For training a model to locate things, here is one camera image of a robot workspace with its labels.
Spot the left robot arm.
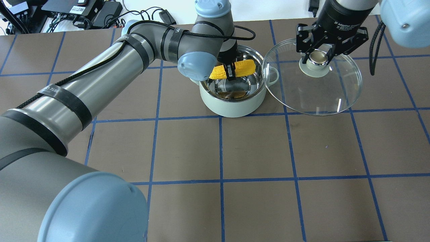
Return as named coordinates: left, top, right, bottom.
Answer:
left=1, top=0, right=234, bottom=242

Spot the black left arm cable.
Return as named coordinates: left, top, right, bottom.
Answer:
left=15, top=24, right=256, bottom=110

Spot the aluminium frame post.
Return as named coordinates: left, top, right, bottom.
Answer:
left=207, top=0, right=229, bottom=23

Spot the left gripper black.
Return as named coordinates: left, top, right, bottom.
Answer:
left=217, top=40, right=238, bottom=81

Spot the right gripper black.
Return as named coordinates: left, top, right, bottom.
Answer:
left=296, top=0, right=370, bottom=64

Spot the black power adapter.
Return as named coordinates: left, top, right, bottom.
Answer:
left=159, top=9, right=177, bottom=25

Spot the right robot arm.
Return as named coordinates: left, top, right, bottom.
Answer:
left=296, top=0, right=430, bottom=64

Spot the yellow corn cob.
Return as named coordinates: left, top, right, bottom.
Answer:
left=209, top=59, right=256, bottom=80

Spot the pale green cooking pot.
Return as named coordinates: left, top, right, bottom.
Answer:
left=195, top=45, right=279, bottom=118

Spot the black electronics box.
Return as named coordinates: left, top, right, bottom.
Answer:
left=41, top=0, right=123, bottom=29

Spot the glass pot lid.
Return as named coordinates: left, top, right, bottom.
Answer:
left=262, top=39, right=363, bottom=116

